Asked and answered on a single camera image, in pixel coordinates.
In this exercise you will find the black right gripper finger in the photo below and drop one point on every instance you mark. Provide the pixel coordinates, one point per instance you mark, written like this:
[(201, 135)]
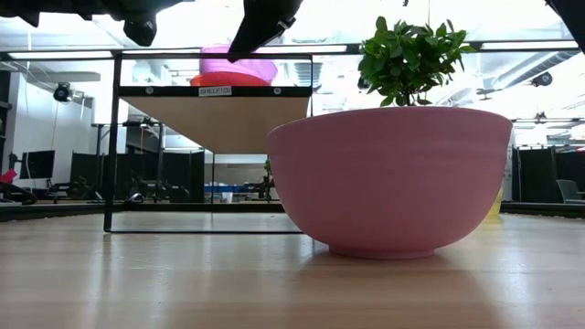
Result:
[(262, 20)]

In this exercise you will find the black partition panels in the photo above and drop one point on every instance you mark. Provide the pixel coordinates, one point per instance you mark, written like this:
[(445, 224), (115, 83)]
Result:
[(183, 173)]

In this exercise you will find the green leafy potted plant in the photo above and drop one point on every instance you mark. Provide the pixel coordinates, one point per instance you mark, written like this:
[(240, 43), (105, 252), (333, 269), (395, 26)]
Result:
[(411, 59)]

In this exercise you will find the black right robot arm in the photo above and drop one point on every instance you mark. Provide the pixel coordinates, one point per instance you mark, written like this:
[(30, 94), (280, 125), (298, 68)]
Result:
[(573, 18)]

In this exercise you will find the small red object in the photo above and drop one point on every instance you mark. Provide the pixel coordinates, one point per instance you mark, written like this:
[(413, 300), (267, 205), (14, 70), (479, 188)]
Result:
[(8, 176)]

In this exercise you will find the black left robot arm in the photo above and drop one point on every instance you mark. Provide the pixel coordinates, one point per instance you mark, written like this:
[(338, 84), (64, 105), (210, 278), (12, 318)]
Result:
[(137, 23)]

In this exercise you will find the yellow bowl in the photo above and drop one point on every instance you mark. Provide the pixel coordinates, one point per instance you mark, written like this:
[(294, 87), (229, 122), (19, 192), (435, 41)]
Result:
[(496, 208)]

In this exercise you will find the grey office chair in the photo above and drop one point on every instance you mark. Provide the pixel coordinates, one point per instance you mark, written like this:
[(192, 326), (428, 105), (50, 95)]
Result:
[(569, 189)]

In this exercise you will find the black frame wooden shelf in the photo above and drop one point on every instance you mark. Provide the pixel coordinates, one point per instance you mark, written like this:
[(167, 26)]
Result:
[(219, 123)]

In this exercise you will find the black ceiling camera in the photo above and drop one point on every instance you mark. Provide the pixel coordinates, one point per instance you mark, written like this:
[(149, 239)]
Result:
[(542, 79), (62, 92)]

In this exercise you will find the white shelf label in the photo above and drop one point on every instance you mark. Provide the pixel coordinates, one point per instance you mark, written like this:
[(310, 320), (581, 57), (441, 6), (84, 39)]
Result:
[(215, 91)]

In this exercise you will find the small pink bowl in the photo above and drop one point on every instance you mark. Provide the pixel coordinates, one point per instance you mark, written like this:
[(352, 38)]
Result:
[(251, 68)]

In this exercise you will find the black computer monitor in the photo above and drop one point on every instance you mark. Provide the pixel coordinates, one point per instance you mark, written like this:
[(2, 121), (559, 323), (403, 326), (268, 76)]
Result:
[(39, 164)]

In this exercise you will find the orange red bowl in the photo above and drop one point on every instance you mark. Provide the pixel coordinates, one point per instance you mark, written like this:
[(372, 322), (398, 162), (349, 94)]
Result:
[(224, 80)]

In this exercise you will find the large pink bowl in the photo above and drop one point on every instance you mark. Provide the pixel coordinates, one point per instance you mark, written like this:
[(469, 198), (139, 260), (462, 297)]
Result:
[(388, 183)]

